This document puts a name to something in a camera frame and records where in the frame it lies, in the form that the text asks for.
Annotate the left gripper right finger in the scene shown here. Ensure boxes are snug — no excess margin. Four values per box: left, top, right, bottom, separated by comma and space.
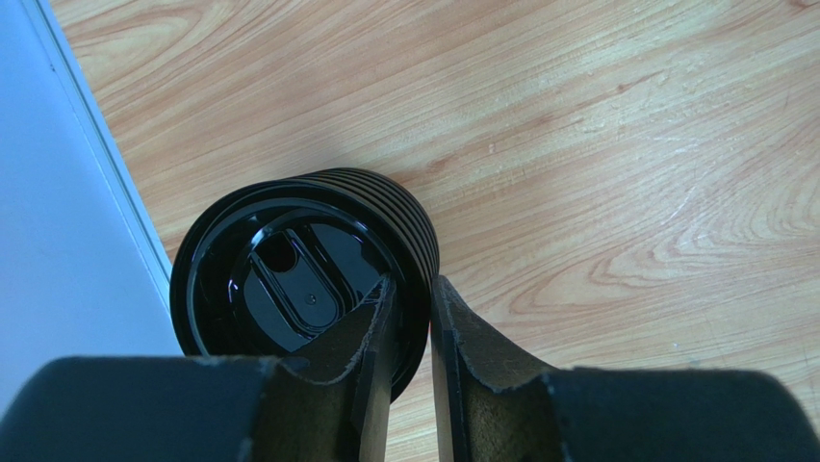
431, 277, 819, 461

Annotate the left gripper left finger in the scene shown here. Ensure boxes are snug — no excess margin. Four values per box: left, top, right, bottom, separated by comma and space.
1, 277, 397, 461

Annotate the black coffee cup left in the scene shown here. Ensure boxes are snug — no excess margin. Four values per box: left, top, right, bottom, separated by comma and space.
169, 167, 441, 397

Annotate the left aluminium frame post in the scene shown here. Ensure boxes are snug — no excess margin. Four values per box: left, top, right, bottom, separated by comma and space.
21, 1, 171, 309

